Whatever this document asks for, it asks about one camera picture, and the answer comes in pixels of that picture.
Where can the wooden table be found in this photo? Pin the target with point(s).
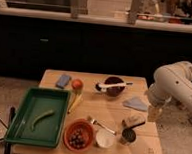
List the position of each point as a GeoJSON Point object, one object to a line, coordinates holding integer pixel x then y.
{"type": "Point", "coordinates": [110, 112]}

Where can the green bean pod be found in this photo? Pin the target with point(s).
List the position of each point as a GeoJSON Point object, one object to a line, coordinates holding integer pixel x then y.
{"type": "Point", "coordinates": [40, 117]}

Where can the white cup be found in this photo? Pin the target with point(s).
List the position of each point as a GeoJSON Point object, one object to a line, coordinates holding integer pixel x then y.
{"type": "Point", "coordinates": [104, 139]}

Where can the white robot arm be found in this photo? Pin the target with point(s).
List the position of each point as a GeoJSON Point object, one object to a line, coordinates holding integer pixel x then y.
{"type": "Point", "coordinates": [172, 81]}

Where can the dark brown bowl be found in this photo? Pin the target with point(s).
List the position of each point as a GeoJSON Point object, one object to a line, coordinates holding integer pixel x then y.
{"type": "Point", "coordinates": [116, 90]}

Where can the green plastic tray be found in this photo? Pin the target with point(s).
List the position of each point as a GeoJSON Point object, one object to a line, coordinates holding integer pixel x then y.
{"type": "Point", "coordinates": [48, 130]}

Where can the metal measuring cup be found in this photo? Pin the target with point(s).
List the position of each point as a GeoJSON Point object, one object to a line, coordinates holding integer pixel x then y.
{"type": "Point", "coordinates": [128, 134]}

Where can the silver fork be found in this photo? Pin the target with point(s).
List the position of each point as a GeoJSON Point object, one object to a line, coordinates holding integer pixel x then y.
{"type": "Point", "coordinates": [95, 122]}

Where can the yellow banana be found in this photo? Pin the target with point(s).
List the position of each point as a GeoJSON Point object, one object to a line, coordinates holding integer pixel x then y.
{"type": "Point", "coordinates": [77, 100]}

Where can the grey triangular cloth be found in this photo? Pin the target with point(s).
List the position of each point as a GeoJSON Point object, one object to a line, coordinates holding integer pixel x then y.
{"type": "Point", "coordinates": [136, 103]}

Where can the white dish brush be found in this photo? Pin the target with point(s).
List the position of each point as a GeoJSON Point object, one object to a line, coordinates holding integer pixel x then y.
{"type": "Point", "coordinates": [103, 87]}

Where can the orange bowl with berries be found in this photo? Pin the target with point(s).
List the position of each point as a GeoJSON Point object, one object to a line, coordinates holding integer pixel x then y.
{"type": "Point", "coordinates": [78, 136]}

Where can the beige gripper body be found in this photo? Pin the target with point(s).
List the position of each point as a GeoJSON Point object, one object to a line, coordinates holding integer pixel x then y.
{"type": "Point", "coordinates": [154, 113]}

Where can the tan sponge block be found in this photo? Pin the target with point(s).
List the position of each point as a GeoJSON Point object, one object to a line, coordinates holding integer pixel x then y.
{"type": "Point", "coordinates": [133, 121]}

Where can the orange tomato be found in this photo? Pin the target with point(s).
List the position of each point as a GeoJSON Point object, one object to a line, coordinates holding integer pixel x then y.
{"type": "Point", "coordinates": [77, 84]}

